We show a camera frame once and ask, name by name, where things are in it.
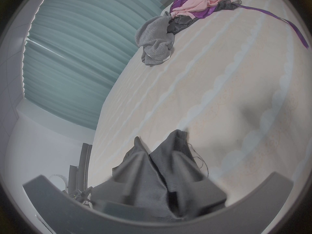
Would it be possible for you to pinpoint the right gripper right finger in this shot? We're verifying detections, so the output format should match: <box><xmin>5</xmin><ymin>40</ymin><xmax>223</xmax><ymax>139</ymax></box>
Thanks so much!
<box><xmin>174</xmin><ymin>151</ymin><xmax>227</xmax><ymax>211</ymax></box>

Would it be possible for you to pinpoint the black long-sleeved top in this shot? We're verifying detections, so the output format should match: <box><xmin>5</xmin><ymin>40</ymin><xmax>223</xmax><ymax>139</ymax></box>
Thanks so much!
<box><xmin>112</xmin><ymin>129</ymin><xmax>210</xmax><ymax>222</ymax></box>

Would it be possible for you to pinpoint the grey garment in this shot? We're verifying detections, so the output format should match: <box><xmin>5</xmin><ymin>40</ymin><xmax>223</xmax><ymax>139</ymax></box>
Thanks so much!
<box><xmin>135</xmin><ymin>15</ymin><xmax>176</xmax><ymax>66</ymax></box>

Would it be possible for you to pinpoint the bed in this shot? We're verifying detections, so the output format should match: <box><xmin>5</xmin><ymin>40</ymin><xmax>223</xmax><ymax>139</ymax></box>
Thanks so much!
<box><xmin>86</xmin><ymin>0</ymin><xmax>311</xmax><ymax>211</ymax></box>

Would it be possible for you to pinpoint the white round frame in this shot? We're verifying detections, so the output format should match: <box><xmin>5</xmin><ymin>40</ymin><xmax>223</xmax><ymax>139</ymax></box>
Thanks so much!
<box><xmin>49</xmin><ymin>174</ymin><xmax>69</xmax><ymax>194</ymax></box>

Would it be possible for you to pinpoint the pile of clothes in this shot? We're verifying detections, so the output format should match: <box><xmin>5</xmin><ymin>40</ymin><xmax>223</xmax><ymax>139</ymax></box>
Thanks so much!
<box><xmin>168</xmin><ymin>0</ymin><xmax>310</xmax><ymax>49</ymax></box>

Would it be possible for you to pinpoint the black chest of drawers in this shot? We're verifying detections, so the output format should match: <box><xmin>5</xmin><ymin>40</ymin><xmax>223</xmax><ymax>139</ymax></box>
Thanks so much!
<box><xmin>82</xmin><ymin>143</ymin><xmax>92</xmax><ymax>191</ymax></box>

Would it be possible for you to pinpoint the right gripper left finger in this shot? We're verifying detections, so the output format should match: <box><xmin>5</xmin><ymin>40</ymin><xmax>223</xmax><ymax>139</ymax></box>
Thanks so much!
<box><xmin>90</xmin><ymin>152</ymin><xmax>147</xmax><ymax>211</ymax></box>

